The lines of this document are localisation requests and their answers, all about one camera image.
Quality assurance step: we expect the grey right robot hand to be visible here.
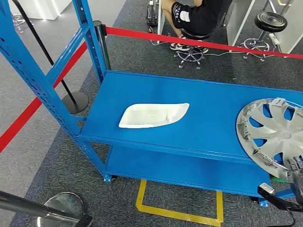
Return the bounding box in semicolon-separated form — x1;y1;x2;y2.
287;155;303;206

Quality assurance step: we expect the silver wheel hubcap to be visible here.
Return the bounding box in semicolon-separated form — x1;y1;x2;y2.
236;97;303;184

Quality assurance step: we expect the blue metal shelf rack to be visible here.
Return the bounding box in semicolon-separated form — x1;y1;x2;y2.
0;0;303;208

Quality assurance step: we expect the white plastic car part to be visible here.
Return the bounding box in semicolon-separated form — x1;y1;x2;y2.
119;103;190;129

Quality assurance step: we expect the black bar-shaped device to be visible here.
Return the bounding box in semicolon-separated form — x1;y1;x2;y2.
257;183;303;214

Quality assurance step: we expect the white power strip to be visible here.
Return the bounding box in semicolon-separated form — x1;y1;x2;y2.
268;33;280;45

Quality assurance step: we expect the white desk side panel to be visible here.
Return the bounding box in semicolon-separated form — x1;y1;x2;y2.
226;0;257;52
274;0;303;54
157;0;165;44

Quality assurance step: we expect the black stool with chrome base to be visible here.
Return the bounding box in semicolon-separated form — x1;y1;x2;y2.
173;27;212;70
240;11;288;62

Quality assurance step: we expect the red barrier belt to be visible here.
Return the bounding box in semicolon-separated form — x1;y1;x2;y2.
105;26;303;60
0;41;88;154

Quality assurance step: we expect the person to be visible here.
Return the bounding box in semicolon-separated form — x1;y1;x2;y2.
162;0;233;53

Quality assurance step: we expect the black pole with round base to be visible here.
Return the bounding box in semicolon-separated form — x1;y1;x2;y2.
11;0;90;115

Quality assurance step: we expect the chrome stanchion with round base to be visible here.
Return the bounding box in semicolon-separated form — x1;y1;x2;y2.
0;190;86;227

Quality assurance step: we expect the white cabinet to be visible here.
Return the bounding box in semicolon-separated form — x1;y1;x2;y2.
9;0;72;21

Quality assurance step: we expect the chrome stool base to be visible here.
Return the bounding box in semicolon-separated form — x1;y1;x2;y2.
11;12;34;35

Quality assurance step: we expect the black floor cable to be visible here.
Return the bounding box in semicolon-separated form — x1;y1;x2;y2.
266;209;297;227

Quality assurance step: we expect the black stanchion post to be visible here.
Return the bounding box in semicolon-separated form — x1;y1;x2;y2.
93;20;112;72

